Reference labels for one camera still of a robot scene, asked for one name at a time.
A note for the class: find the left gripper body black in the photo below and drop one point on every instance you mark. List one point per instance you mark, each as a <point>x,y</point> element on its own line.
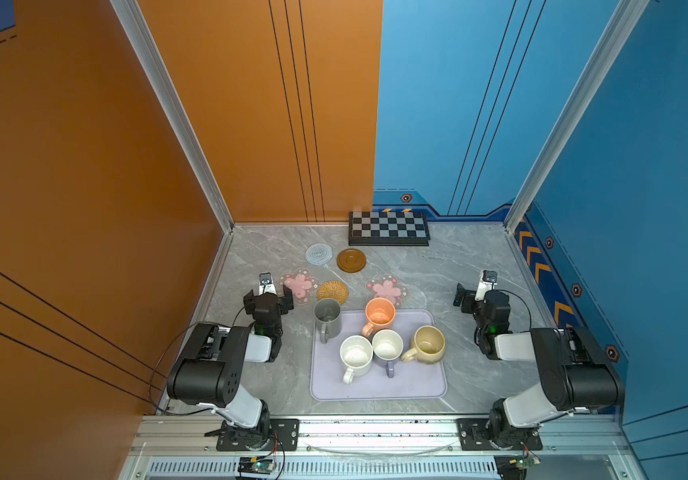
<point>268,299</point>

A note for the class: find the pink flower coaster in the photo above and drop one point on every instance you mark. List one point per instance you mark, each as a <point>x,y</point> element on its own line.
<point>302,285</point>
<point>387,287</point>

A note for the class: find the yellow rattan round coaster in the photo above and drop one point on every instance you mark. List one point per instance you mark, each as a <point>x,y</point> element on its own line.
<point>335,290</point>

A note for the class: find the grey woven round coaster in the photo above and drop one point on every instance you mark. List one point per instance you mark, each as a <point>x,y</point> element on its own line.
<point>319,254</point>

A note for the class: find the brown wooden round coaster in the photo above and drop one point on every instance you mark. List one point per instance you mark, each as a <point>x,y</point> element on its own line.
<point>351,260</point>

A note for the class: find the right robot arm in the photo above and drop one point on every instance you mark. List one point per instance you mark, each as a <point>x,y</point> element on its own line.
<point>574,374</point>

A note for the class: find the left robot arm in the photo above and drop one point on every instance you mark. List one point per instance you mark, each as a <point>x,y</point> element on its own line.
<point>209,368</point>

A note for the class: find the grey mug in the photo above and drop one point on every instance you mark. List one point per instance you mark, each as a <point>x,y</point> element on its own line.
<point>328,323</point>

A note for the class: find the yellow mug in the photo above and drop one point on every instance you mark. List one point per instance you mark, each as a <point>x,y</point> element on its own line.
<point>427,346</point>

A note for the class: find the white mug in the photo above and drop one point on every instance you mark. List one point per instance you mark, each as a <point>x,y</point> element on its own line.
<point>356,354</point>

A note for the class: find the lavender silicone tray mat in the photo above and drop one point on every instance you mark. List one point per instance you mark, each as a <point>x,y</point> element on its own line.
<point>413,380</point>

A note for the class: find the lavender mug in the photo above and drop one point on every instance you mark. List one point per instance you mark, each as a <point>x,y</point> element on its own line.
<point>388,347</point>

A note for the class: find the orange mug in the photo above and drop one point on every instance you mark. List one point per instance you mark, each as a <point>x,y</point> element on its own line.
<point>380,314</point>

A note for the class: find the black white chessboard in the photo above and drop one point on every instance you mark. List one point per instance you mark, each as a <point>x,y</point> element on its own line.
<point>388,228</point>

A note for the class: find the circuit board right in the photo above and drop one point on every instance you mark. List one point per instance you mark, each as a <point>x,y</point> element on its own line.
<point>515,468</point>

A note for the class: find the green circuit board left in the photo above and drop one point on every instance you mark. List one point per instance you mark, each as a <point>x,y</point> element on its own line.
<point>256,466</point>

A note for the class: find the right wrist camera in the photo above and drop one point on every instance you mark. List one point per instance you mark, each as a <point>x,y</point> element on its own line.
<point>487,282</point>

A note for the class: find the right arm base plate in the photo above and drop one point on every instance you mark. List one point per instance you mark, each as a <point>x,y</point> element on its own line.
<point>477,434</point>

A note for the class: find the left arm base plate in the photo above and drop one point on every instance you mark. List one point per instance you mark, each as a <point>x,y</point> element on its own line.
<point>276,433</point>

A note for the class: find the aluminium front rail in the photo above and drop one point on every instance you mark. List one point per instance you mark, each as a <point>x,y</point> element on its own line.
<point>399,446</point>

